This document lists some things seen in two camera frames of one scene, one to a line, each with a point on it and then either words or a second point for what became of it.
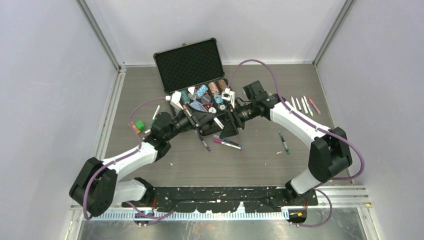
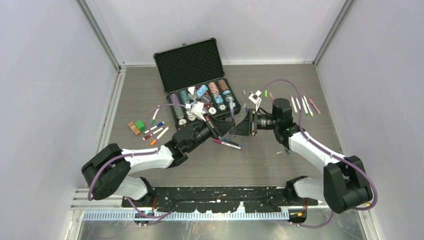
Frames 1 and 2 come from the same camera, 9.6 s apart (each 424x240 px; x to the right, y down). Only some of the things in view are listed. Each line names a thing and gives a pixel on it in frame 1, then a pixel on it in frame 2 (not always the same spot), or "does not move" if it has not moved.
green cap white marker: (304, 106) does not move
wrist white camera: (176, 98) -> (196, 109)
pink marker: (312, 103) does not move
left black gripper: (197, 118) -> (218, 128)
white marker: (293, 102) does not move
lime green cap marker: (308, 106) does not move
